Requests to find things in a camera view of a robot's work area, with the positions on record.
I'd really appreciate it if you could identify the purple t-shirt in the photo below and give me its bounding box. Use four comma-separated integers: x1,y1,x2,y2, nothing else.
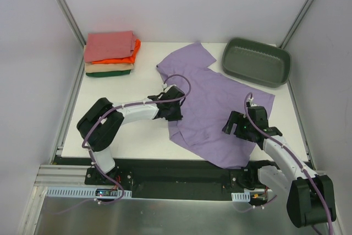
157,43,274,169

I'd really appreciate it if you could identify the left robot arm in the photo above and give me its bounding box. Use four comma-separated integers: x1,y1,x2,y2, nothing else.
76,85,185,185

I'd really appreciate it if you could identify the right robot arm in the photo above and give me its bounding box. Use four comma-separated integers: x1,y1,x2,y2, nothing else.
222,103,337,234

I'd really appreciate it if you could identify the grey plastic bin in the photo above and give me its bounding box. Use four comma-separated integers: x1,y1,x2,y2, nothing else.
221,37,292,88

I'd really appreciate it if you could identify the green folded t-shirt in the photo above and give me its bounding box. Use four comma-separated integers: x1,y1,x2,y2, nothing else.
85,70,131,78

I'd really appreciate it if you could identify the orange folded t-shirt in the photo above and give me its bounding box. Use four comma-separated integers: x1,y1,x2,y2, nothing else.
91,39,141,64

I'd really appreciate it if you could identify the beige folded t-shirt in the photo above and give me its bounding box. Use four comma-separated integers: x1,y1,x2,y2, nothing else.
84,63,134,73

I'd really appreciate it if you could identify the pink folded t-shirt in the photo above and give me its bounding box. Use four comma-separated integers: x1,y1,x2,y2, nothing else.
84,31,136,63

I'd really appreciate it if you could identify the right white cable duct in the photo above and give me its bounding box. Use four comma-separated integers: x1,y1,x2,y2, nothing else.
231,192,251,203

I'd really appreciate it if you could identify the white cable duct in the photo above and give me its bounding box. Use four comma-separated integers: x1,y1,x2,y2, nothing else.
46,187,132,200
231,192,251,203

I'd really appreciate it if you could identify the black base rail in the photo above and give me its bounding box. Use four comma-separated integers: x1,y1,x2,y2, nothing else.
49,155,316,201

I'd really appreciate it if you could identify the left white cable duct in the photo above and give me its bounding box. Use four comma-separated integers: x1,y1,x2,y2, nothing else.
46,187,132,200

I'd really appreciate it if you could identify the right aluminium frame post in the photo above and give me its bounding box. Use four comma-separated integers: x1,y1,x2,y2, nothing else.
279,0,315,49

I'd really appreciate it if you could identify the aluminium frame post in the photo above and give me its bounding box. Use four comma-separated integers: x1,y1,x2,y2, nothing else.
279,0,315,49
41,0,86,46

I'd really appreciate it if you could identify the left aluminium frame post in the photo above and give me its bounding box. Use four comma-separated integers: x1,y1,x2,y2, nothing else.
41,0,86,46

